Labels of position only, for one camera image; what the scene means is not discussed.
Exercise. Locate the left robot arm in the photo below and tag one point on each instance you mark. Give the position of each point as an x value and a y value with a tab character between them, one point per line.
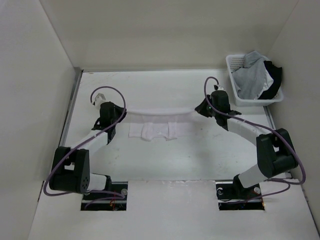
71	171

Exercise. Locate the pale pink tank top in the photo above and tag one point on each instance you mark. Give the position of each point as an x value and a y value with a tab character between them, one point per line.
168	123

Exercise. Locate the grey tank top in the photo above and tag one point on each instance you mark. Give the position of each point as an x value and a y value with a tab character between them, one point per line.
249	78

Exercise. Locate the metal table rail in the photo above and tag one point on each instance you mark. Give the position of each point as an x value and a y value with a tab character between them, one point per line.
275	153
71	105

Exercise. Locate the left metal table rail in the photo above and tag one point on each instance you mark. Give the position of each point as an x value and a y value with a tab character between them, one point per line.
71	105

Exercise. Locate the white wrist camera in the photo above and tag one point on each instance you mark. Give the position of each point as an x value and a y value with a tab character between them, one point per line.
99	100
218	88

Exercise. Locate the black tank top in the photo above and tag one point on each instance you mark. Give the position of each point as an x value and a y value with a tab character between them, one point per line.
276	73

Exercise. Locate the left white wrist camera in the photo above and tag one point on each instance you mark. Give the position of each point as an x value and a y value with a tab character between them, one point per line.
99	100

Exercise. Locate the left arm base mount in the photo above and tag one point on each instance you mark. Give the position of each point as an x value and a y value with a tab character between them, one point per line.
114	200

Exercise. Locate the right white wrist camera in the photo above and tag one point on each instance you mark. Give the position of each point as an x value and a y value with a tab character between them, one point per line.
218	88

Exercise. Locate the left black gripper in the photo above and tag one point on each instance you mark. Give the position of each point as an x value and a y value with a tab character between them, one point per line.
121	110

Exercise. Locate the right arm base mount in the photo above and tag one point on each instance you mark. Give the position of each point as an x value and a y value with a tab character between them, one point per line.
230	200

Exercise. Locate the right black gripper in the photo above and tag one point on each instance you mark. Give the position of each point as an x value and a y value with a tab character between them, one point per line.
200	109

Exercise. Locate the right metal table rail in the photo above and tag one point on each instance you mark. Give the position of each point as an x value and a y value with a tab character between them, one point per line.
275	153

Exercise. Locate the white tank top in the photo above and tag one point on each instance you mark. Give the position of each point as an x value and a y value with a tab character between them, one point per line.
268	82

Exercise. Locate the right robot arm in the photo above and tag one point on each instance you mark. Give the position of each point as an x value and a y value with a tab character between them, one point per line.
232	122

